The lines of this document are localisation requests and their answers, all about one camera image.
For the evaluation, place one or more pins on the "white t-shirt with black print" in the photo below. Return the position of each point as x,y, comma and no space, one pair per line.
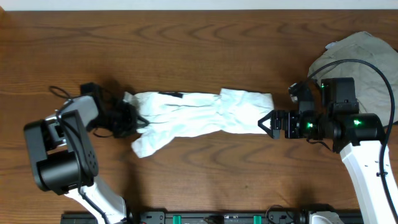
188,115

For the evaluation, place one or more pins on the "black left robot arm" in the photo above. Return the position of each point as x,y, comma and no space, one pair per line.
63,159

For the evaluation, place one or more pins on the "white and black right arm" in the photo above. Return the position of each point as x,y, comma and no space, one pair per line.
357,138

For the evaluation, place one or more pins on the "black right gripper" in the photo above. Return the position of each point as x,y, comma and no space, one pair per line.
290,121

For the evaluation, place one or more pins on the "grey garment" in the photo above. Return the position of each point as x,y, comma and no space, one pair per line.
371,91

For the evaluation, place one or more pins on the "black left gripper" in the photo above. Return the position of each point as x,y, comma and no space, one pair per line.
130,119

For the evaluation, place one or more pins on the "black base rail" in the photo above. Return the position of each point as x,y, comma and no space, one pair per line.
202,218

